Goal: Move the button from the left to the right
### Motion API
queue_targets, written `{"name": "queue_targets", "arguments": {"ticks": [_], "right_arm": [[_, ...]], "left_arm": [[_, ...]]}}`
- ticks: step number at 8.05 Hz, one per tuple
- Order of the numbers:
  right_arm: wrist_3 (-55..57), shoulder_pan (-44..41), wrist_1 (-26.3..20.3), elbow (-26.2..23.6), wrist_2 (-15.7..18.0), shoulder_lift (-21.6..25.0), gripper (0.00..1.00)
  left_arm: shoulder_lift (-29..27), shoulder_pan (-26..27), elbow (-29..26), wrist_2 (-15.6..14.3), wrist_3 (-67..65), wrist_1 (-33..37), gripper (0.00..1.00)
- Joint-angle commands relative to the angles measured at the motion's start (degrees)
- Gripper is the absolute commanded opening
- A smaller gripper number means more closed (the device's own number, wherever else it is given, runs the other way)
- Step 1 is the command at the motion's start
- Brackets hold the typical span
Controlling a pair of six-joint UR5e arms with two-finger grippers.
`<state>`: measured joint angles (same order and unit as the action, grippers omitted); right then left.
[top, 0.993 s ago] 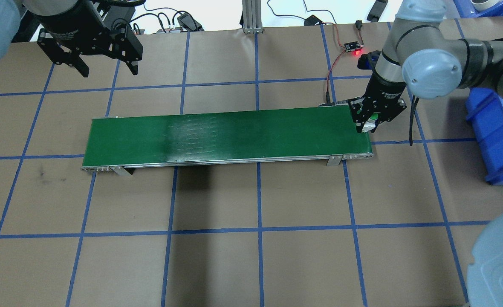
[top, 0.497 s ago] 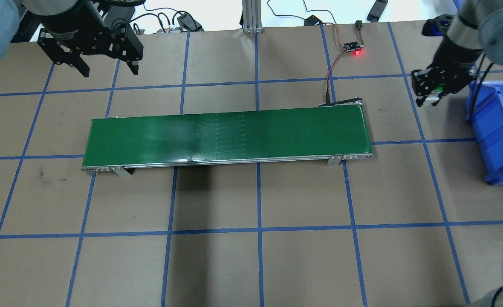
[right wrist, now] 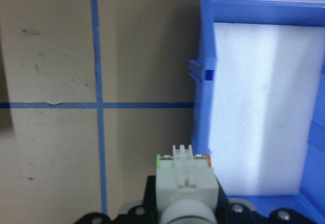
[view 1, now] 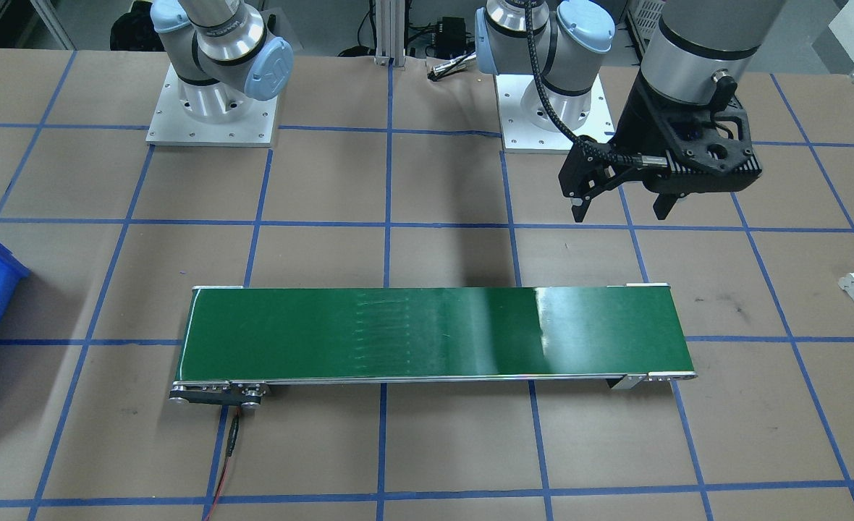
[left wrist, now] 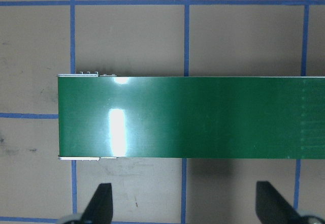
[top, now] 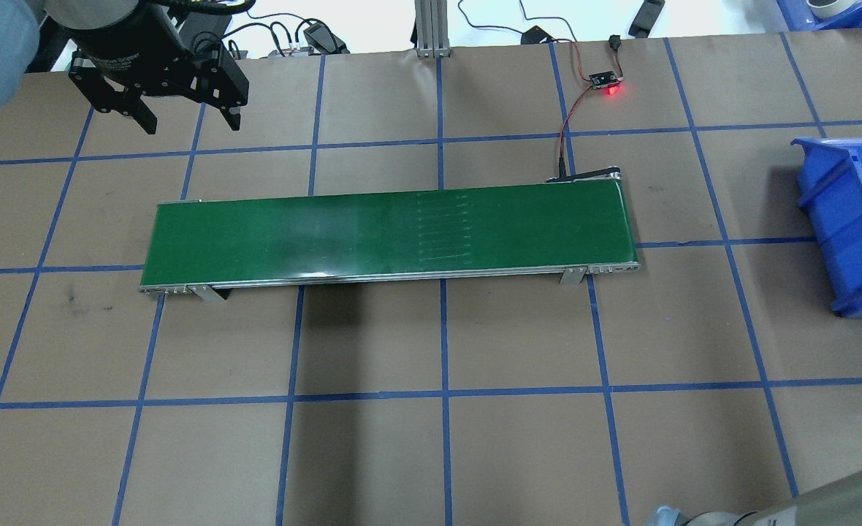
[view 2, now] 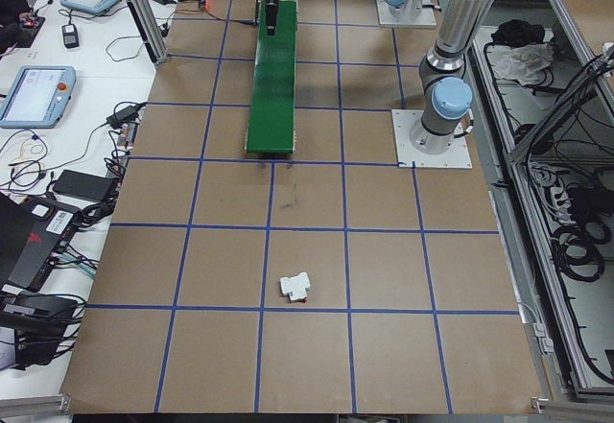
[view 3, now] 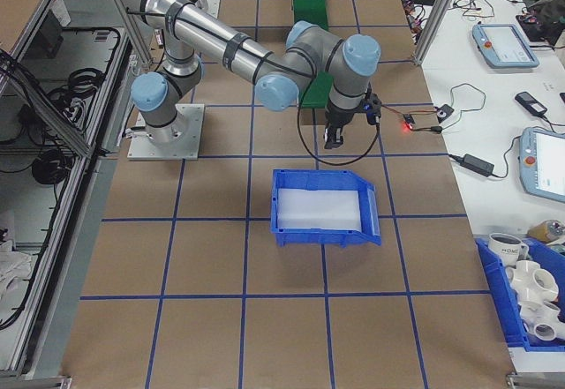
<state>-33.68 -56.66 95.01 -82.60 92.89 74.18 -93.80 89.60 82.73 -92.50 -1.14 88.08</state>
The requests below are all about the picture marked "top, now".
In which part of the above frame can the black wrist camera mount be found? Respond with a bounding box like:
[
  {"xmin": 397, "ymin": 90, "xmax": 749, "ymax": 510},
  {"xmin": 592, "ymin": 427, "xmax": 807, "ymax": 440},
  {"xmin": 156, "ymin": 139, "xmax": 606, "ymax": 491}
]
[{"xmin": 175, "ymin": 11, "xmax": 236, "ymax": 56}]

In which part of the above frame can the white mug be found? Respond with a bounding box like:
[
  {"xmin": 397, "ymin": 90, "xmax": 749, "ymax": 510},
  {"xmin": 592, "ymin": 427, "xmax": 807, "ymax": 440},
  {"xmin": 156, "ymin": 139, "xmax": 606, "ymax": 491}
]
[{"xmin": 807, "ymin": 0, "xmax": 861, "ymax": 19}]

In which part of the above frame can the black power adapter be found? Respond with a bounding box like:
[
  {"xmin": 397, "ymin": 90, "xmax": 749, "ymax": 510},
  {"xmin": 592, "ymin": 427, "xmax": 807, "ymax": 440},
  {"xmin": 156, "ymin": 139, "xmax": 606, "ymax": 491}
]
[{"xmin": 303, "ymin": 22, "xmax": 350, "ymax": 56}]

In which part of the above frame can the aluminium profile post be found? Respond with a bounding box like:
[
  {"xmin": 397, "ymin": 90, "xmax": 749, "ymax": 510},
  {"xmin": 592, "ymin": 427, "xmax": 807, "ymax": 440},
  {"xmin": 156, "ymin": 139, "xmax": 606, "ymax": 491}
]
[{"xmin": 414, "ymin": 0, "xmax": 450, "ymax": 58}]

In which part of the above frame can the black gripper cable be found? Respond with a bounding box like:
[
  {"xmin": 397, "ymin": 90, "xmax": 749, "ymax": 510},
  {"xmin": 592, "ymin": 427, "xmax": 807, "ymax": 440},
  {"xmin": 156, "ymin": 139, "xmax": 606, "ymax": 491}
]
[{"xmin": 150, "ymin": 0, "xmax": 256, "ymax": 17}]

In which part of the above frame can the black power brick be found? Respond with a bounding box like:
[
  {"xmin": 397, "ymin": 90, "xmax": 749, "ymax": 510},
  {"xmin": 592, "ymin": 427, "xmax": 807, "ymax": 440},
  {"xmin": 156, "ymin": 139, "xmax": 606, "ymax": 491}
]
[{"xmin": 627, "ymin": 0, "xmax": 667, "ymax": 39}]

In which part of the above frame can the black circuit board red LED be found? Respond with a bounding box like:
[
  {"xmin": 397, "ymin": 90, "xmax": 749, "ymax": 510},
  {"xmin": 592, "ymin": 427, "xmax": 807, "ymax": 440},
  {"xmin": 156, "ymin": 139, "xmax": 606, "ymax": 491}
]
[{"xmin": 588, "ymin": 69, "xmax": 626, "ymax": 96}]

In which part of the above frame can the blue plastic bin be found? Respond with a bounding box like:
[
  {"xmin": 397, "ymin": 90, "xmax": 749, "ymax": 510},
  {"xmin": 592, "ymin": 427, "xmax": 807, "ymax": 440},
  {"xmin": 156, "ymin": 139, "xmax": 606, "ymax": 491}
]
[{"xmin": 791, "ymin": 135, "xmax": 862, "ymax": 322}]

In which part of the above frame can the black barrel connector wire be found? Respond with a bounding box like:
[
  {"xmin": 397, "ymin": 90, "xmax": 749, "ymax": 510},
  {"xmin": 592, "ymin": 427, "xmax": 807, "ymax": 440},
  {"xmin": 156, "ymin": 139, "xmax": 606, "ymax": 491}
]
[{"xmin": 606, "ymin": 34, "xmax": 626, "ymax": 80}]

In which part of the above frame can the green conveyor belt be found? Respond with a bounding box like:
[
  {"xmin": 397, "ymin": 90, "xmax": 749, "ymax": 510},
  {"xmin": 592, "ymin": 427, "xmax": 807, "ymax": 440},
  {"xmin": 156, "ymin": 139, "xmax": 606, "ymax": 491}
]
[{"xmin": 139, "ymin": 178, "xmax": 642, "ymax": 300}]

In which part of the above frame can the thin red wire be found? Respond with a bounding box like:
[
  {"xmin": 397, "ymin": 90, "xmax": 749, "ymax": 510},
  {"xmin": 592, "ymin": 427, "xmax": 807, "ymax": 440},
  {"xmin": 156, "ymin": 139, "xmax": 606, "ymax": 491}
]
[{"xmin": 554, "ymin": 35, "xmax": 592, "ymax": 76}]

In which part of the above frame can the large blue storage bin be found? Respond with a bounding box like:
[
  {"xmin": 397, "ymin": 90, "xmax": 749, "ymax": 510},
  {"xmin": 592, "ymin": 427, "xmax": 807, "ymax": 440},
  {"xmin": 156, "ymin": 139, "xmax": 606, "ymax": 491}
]
[{"xmin": 778, "ymin": 0, "xmax": 862, "ymax": 31}]

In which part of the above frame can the red black conveyor wire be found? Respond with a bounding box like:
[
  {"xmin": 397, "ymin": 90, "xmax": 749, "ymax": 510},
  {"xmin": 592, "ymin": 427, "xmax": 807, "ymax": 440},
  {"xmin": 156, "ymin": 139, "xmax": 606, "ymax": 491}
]
[{"xmin": 557, "ymin": 82, "xmax": 601, "ymax": 181}]

